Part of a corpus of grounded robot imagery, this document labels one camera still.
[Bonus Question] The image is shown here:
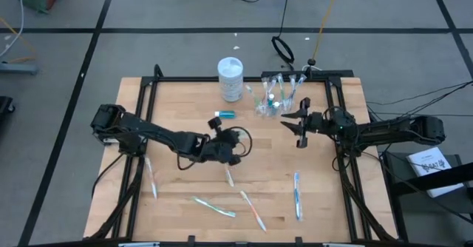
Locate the wooden table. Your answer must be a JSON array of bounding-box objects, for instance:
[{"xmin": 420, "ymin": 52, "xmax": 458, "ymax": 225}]
[{"xmin": 84, "ymin": 64, "xmax": 399, "ymax": 245}]

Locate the black case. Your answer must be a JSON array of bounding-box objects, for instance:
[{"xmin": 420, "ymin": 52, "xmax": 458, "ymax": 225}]
[{"xmin": 0, "ymin": 95, "xmax": 16, "ymax": 129}]

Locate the black arm base cable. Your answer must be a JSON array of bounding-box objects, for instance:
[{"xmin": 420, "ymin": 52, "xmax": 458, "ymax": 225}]
[{"xmin": 91, "ymin": 152, "xmax": 126, "ymax": 200}]

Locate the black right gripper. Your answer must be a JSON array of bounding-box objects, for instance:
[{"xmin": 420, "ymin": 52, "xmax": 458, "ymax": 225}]
[{"xmin": 280, "ymin": 97, "xmax": 328, "ymax": 149}]

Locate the white cylindrical canister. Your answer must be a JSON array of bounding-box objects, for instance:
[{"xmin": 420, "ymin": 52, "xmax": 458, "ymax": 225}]
[{"xmin": 217, "ymin": 56, "xmax": 245, "ymax": 103}]

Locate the white booklet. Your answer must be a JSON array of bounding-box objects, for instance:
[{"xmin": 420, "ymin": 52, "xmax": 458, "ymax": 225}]
[{"xmin": 406, "ymin": 146, "xmax": 465, "ymax": 199}]

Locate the black cart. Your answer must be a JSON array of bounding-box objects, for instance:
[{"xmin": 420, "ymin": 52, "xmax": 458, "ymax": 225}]
[{"xmin": 380, "ymin": 150, "xmax": 473, "ymax": 247}]

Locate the green packaged toothbrush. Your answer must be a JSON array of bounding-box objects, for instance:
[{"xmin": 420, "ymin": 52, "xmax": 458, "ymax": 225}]
[
  {"xmin": 245, "ymin": 84, "xmax": 265, "ymax": 113},
  {"xmin": 191, "ymin": 196, "xmax": 237, "ymax": 218},
  {"xmin": 276, "ymin": 72, "xmax": 286, "ymax": 104}
]

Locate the black left wrist camera cable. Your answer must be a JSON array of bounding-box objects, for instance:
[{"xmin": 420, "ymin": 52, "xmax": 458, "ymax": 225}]
[{"xmin": 236, "ymin": 126, "xmax": 254, "ymax": 158}]

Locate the clear plastic cup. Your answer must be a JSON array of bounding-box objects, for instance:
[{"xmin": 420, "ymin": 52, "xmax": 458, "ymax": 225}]
[{"xmin": 254, "ymin": 94, "xmax": 293, "ymax": 118}]

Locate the yellow floor cable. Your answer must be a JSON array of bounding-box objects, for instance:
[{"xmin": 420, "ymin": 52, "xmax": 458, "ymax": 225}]
[
  {"xmin": 313, "ymin": 0, "xmax": 343, "ymax": 61},
  {"xmin": 0, "ymin": 16, "xmax": 38, "ymax": 64}
]

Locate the black coiled floor cable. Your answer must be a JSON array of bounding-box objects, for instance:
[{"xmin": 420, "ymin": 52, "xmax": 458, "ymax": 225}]
[{"xmin": 271, "ymin": 0, "xmax": 296, "ymax": 64}]

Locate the white floor cable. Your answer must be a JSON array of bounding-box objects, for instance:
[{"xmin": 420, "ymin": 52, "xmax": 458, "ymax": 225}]
[{"xmin": 0, "ymin": 0, "xmax": 25, "ymax": 58}]

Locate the blue packaged toothbrush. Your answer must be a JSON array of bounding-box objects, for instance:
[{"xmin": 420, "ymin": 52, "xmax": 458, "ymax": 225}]
[
  {"xmin": 286, "ymin": 75, "xmax": 299, "ymax": 111},
  {"xmin": 293, "ymin": 171, "xmax": 303, "ymax": 222}
]

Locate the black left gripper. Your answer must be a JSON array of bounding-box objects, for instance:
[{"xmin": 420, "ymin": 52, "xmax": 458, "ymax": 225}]
[{"xmin": 199, "ymin": 116, "xmax": 245, "ymax": 166}]

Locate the orange packaged toothbrush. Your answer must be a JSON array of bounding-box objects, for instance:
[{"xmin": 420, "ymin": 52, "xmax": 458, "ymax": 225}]
[
  {"xmin": 261, "ymin": 77, "xmax": 270, "ymax": 111},
  {"xmin": 239, "ymin": 189, "xmax": 268, "ymax": 234},
  {"xmin": 224, "ymin": 164, "xmax": 235, "ymax": 188},
  {"xmin": 143, "ymin": 155, "xmax": 159, "ymax": 200}
]

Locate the grey metal bar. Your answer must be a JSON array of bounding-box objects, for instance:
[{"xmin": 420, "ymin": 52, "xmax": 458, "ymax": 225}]
[{"xmin": 0, "ymin": 62, "xmax": 40, "ymax": 75}]

